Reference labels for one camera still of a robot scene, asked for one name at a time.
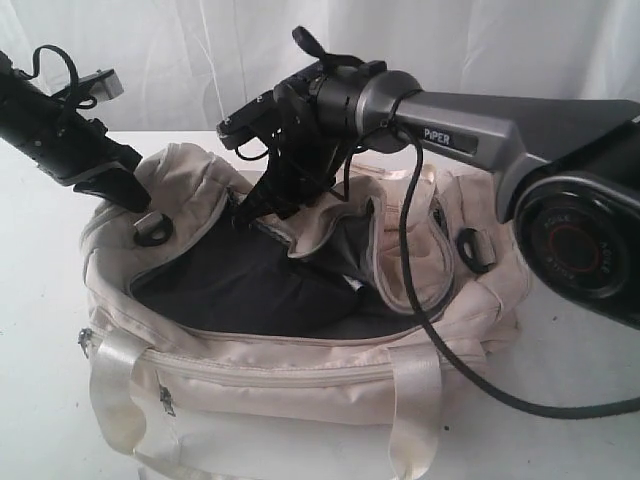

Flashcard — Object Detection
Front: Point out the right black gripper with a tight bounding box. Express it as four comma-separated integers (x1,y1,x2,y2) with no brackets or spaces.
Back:
232,84,348,228

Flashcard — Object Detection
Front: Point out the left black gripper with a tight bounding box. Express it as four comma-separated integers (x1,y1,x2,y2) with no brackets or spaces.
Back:
44,119,151,213

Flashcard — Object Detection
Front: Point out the cream white duffel bag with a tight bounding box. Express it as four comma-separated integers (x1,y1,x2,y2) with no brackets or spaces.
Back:
77,142,534,480

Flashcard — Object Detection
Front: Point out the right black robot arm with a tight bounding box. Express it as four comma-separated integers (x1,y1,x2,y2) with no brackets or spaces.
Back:
217,27,639,328

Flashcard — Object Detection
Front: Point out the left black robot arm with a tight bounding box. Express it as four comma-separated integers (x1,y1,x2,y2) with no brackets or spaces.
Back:
1,45,151,213

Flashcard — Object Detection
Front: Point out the white background curtain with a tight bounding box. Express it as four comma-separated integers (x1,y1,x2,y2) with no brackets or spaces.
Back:
1,1,639,130

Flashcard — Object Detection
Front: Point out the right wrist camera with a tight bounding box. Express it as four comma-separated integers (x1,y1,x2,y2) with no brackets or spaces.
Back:
216,90,281,150

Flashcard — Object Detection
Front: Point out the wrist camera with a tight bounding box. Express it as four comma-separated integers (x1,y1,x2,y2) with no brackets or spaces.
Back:
79,69,124,103
216,90,281,150

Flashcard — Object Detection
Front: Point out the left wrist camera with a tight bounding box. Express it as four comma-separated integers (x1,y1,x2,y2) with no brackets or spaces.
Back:
79,69,124,103

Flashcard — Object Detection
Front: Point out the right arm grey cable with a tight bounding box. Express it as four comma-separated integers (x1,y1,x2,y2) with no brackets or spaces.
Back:
344,114,640,419

